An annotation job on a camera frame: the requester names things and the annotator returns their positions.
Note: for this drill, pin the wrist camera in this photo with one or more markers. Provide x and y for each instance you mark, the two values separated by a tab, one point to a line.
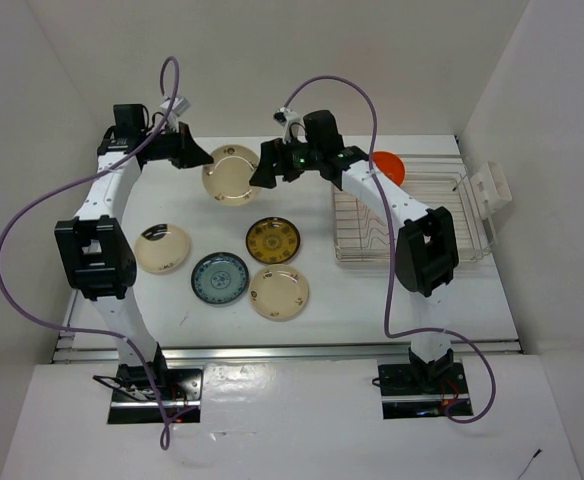
172	110
290	122

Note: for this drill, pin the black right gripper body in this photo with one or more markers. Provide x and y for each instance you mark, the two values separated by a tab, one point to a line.
296	159

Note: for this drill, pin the yellow plate with dark rim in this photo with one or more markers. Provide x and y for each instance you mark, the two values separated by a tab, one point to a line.
273	240

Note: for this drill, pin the beige plate with flower motifs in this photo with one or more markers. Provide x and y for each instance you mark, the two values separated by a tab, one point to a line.
279	292

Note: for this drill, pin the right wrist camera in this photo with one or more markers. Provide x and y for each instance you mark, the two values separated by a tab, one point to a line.
290	122

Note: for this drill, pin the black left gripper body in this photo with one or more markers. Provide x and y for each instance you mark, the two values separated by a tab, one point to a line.
164	147

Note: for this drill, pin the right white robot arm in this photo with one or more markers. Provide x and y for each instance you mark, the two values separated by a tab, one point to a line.
423	246

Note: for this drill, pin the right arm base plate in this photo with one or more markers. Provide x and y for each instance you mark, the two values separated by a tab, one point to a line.
403	398

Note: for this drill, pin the orange plastic plate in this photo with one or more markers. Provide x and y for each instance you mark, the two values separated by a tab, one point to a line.
391	165

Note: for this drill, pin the beige plate with green brushstroke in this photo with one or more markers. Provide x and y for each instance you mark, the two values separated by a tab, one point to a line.
161	248

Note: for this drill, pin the wire dish rack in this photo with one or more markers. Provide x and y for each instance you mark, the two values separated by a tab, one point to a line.
360	230

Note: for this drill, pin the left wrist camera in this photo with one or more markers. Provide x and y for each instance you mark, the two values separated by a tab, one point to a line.
172	110

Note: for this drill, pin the aluminium frame rail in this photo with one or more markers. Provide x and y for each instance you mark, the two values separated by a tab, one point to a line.
346	302

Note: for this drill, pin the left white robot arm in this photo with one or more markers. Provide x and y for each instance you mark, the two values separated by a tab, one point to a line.
96	256

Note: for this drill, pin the blue floral plate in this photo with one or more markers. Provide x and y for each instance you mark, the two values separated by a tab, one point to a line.
219	278

